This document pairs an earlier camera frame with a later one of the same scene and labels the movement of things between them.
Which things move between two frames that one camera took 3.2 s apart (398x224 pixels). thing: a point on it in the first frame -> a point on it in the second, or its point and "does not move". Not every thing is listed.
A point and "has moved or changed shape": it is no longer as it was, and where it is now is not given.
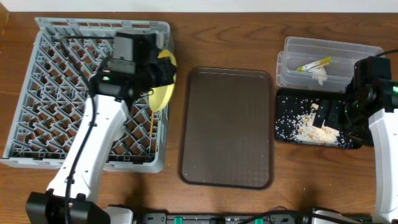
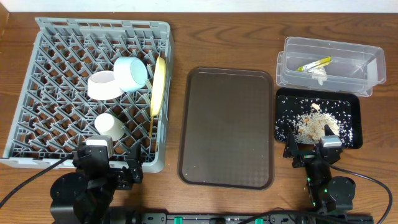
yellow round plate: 161,94 has moved or changed shape
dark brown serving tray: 227,137 does not move
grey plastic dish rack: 50,100 does not move
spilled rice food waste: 295,119 does not move
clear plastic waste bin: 318,65 does not move
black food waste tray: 313,117 does not move
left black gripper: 166,72 -> 114,166
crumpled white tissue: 319,74 does not move
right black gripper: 337,112 -> 308,156
